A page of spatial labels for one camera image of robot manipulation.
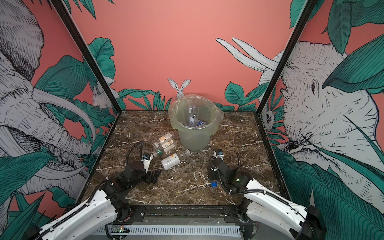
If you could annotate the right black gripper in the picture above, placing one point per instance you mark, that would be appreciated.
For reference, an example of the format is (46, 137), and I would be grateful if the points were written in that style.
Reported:
(211, 174)

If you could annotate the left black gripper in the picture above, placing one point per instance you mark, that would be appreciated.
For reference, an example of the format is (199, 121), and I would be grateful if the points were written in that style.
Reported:
(149, 179)

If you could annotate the green cap small bottle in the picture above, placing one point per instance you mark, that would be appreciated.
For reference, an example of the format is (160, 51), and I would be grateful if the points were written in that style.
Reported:
(158, 150)

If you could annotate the beige label small bottle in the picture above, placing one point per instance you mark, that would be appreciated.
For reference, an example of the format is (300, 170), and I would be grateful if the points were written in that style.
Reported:
(168, 145)

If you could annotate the orange label small bottle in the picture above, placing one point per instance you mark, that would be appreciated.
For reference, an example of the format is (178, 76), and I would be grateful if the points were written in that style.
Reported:
(166, 137)

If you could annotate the blue label bottle white cap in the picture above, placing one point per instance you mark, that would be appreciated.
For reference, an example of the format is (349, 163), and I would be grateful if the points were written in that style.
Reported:
(201, 124)

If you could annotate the crushed clear bottle white cap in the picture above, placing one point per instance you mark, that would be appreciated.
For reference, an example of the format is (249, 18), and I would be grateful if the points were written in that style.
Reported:
(192, 120)

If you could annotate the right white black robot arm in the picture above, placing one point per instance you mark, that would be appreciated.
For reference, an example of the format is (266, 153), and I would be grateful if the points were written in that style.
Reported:
(264, 206)

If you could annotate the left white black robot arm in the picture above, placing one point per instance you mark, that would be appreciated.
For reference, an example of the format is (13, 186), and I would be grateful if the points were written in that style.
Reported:
(106, 204)

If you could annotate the green mesh waste bin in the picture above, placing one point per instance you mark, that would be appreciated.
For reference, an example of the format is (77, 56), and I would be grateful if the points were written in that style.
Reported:
(196, 138)

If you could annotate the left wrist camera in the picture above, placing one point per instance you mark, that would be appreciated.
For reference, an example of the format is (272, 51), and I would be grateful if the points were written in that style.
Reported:
(146, 160)

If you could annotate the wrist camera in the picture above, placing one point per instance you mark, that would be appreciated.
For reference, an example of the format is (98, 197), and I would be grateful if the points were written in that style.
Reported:
(219, 154)
(146, 160)

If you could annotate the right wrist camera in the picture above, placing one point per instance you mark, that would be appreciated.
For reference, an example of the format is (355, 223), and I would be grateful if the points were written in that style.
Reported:
(219, 154)

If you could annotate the black front mounting rail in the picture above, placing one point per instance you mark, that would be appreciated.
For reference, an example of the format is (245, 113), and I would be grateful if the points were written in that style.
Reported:
(137, 213)

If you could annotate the white slotted cable duct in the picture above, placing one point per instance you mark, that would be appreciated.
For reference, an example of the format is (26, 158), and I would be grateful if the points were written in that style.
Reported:
(169, 230)

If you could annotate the left black frame post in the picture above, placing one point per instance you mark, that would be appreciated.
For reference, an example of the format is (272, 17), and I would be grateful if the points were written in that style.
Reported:
(66, 18)

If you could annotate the black frame post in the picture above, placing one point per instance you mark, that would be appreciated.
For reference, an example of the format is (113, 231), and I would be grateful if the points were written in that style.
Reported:
(302, 21)
(66, 18)

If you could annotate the right black frame post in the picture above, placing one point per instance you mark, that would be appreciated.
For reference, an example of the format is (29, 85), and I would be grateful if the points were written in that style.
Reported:
(302, 21)

